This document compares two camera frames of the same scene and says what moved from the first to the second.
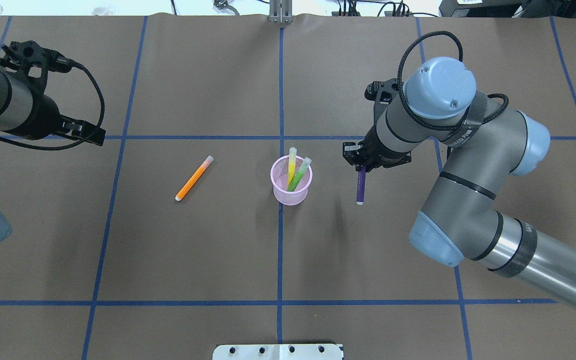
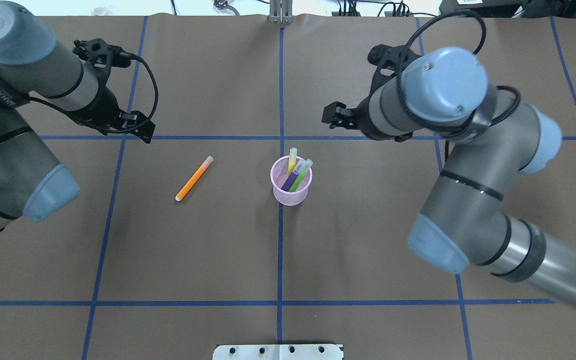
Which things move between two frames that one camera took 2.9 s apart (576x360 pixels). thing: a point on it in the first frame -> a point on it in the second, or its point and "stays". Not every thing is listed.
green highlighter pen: [306, 163] stays
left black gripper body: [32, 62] -> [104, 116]
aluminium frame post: [280, 11] stays
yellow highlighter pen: [291, 166] stays
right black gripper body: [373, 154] -> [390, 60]
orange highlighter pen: [206, 163] stays
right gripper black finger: [349, 152] -> [337, 115]
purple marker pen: [361, 188] -> [292, 177]
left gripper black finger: [82, 130] -> [137, 123]
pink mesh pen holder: [279, 173] stays
